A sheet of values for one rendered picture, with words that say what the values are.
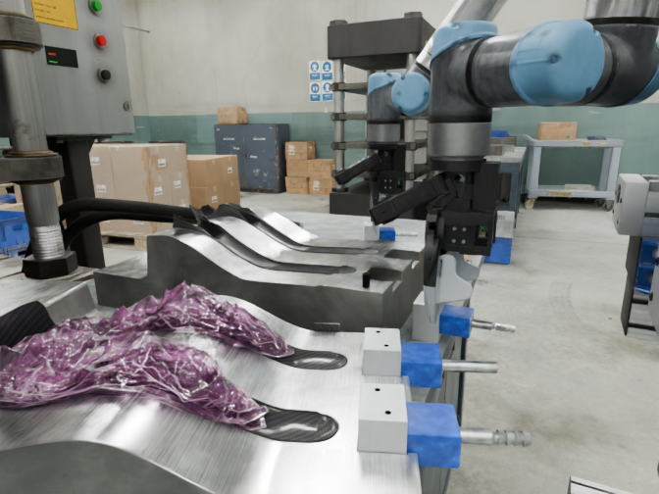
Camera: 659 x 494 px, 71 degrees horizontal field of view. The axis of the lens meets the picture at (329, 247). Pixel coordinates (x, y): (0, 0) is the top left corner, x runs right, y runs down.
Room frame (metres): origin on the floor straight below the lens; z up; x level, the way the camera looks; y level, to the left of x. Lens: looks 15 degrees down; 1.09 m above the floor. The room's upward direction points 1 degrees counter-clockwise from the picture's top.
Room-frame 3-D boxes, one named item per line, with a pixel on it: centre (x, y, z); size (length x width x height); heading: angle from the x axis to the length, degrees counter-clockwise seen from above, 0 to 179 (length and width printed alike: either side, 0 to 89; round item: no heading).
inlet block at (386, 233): (1.10, -0.15, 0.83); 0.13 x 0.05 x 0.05; 88
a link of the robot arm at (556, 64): (0.51, -0.22, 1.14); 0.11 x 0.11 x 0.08; 27
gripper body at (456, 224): (0.59, -0.17, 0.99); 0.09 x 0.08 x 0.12; 66
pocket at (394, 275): (0.60, -0.07, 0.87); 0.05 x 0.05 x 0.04; 66
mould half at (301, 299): (0.75, 0.11, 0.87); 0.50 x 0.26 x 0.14; 66
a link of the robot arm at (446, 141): (0.59, -0.16, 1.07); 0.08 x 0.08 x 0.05
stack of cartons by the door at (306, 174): (7.56, 0.26, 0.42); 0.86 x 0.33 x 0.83; 66
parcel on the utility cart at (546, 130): (5.99, -2.89, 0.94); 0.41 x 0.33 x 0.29; 74
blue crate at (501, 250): (3.76, -1.22, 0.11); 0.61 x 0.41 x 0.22; 66
